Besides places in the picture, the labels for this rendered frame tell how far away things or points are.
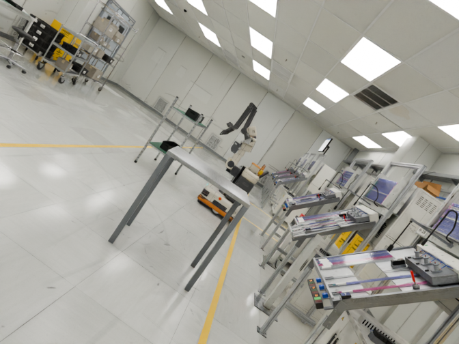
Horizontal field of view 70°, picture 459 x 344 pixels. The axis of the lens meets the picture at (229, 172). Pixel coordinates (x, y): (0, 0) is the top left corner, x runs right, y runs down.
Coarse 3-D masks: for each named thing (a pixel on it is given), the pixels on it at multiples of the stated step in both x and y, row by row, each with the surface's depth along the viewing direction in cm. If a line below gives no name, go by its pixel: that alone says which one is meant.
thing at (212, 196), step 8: (208, 184) 500; (208, 192) 479; (216, 192) 477; (200, 200) 477; (208, 200) 477; (216, 200) 475; (224, 200) 475; (216, 208) 476; (224, 208) 475; (232, 216) 476
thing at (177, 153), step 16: (192, 160) 250; (160, 176) 272; (208, 176) 234; (144, 192) 232; (240, 192) 257; (240, 208) 237; (128, 224) 278; (224, 224) 278; (112, 240) 237; (208, 240) 280; (224, 240) 237; (208, 256) 239
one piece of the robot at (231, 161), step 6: (252, 138) 480; (240, 144) 489; (246, 144) 488; (252, 144) 481; (240, 150) 490; (246, 150) 488; (234, 156) 487; (240, 156) 488; (228, 162) 489; (234, 162) 488; (228, 168) 490
